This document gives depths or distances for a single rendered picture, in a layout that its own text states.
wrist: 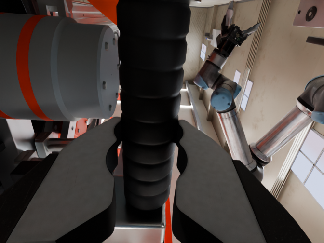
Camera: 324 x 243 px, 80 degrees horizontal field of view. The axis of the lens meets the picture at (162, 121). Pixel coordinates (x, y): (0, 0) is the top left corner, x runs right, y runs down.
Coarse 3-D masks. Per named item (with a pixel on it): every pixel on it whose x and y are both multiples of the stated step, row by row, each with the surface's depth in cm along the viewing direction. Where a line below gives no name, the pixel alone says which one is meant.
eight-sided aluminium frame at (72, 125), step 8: (40, 0) 43; (48, 0) 43; (56, 0) 43; (64, 0) 43; (40, 8) 44; (48, 8) 44; (56, 8) 44; (64, 8) 44; (64, 16) 44; (72, 16) 48; (48, 128) 48; (56, 128) 51; (64, 128) 48; (72, 128) 51; (56, 136) 51; (64, 136) 48; (72, 136) 51; (56, 152) 47
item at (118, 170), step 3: (120, 150) 29; (120, 153) 28; (120, 156) 28; (120, 159) 27; (120, 162) 27; (117, 165) 26; (120, 165) 26; (117, 168) 26; (120, 168) 26; (114, 171) 25; (117, 171) 25; (120, 171) 25; (114, 174) 25; (117, 174) 25; (120, 174) 25
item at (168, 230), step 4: (120, 148) 399; (168, 200) 318; (168, 204) 310; (168, 208) 304; (168, 212) 298; (168, 216) 292; (168, 220) 286; (168, 224) 281; (168, 228) 276; (168, 232) 270; (168, 236) 266; (164, 240) 264; (168, 240) 261
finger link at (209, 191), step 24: (192, 144) 10; (216, 144) 10; (192, 168) 8; (216, 168) 8; (192, 192) 7; (216, 192) 7; (240, 192) 7; (192, 216) 6; (216, 216) 6; (240, 216) 6; (192, 240) 6; (216, 240) 6; (240, 240) 6; (264, 240) 6
